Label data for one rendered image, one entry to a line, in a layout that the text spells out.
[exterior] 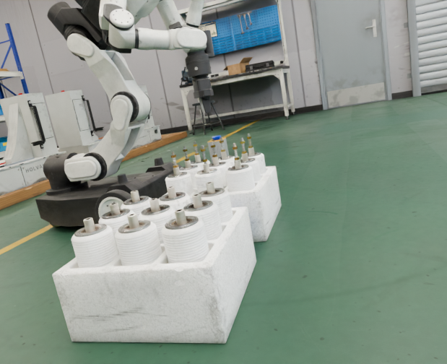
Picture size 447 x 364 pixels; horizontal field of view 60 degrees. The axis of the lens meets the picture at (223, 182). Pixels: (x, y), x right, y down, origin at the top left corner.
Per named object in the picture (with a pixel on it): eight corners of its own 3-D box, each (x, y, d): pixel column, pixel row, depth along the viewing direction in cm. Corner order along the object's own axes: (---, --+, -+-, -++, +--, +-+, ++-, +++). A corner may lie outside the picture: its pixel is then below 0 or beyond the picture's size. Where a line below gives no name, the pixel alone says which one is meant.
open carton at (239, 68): (233, 76, 627) (231, 62, 622) (255, 71, 605) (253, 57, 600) (224, 77, 603) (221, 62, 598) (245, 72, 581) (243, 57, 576)
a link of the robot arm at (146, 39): (170, 38, 132) (112, 35, 125) (165, 58, 141) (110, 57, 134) (165, 14, 136) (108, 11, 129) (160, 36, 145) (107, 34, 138)
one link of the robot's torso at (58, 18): (40, 18, 175) (61, -13, 168) (60, 22, 187) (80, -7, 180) (80, 65, 175) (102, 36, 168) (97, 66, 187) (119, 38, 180)
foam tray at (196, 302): (71, 342, 93) (50, 274, 89) (143, 267, 129) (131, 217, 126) (225, 344, 82) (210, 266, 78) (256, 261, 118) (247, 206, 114)
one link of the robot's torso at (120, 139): (71, 170, 189) (112, 87, 170) (96, 162, 207) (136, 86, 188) (95, 190, 187) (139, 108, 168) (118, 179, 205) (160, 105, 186)
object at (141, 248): (124, 308, 90) (105, 236, 86) (142, 287, 99) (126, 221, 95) (161, 308, 87) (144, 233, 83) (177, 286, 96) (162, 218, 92)
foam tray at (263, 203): (164, 247, 144) (154, 201, 140) (198, 212, 180) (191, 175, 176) (266, 241, 132) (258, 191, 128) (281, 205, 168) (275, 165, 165)
